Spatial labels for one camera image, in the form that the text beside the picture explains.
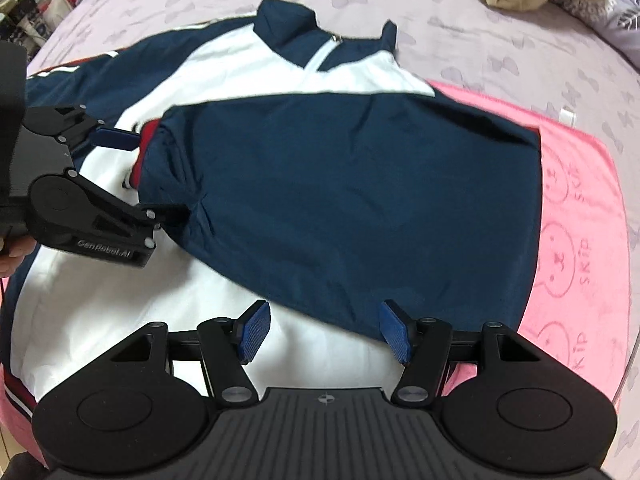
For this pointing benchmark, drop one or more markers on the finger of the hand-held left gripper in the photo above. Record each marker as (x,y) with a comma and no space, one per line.
(115,230)
(117,138)

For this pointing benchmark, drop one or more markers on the person's left hand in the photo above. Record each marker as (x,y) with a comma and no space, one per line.
(15,257)

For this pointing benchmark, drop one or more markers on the purple bed sheet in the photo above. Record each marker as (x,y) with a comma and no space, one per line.
(440,35)

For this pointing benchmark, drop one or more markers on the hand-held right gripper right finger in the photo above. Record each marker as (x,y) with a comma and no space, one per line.
(395,330)

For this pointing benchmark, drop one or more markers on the purple leaf print quilt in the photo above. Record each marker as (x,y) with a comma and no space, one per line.
(615,15)

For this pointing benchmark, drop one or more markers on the navy and white jacket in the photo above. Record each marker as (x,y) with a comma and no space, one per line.
(325,185)

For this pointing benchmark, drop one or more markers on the pink towel blanket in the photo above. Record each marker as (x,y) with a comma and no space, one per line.
(575,200)

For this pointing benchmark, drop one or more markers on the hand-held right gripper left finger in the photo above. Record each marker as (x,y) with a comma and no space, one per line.
(255,330)

